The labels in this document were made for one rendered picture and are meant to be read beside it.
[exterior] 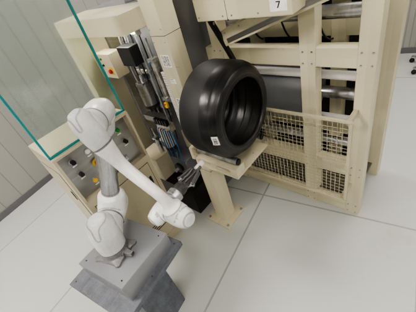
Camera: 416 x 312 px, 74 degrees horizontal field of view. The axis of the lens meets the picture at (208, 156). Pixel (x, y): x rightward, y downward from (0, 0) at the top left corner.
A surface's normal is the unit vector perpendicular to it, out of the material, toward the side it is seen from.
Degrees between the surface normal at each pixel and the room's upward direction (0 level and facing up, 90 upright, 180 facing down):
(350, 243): 0
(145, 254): 5
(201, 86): 35
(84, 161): 90
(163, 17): 90
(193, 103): 54
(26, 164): 90
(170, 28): 90
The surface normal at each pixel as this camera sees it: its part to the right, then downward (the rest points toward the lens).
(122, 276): -0.22, -0.81
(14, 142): 0.84, 0.15
